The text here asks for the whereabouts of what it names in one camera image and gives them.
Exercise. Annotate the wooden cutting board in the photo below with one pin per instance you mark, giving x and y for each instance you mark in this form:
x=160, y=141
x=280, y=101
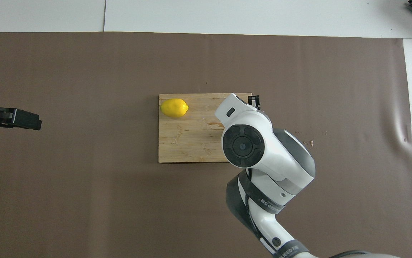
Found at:
x=184, y=143

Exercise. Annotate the yellow lemon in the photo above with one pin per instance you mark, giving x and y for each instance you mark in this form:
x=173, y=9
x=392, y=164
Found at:
x=173, y=108

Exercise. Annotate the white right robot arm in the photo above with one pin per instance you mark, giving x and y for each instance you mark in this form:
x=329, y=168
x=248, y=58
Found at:
x=270, y=150

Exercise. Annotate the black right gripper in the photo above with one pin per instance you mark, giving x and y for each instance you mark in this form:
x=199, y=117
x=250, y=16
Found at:
x=256, y=101

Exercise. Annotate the brown paper table mat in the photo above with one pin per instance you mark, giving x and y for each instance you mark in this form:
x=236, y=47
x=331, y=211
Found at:
x=84, y=200

